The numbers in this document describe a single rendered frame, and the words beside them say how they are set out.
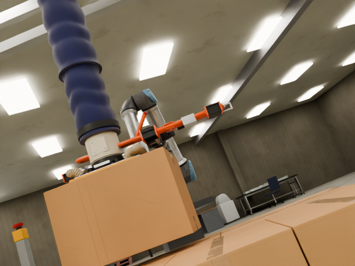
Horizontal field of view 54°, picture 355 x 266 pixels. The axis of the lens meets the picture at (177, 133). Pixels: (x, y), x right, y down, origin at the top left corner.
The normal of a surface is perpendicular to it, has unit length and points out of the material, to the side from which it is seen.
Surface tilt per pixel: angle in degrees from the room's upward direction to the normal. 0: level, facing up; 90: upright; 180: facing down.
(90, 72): 79
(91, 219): 90
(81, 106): 73
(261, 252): 90
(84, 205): 90
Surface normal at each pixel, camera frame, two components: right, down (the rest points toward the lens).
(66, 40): -0.11, -0.50
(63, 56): -0.40, 0.08
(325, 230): -0.13, -0.21
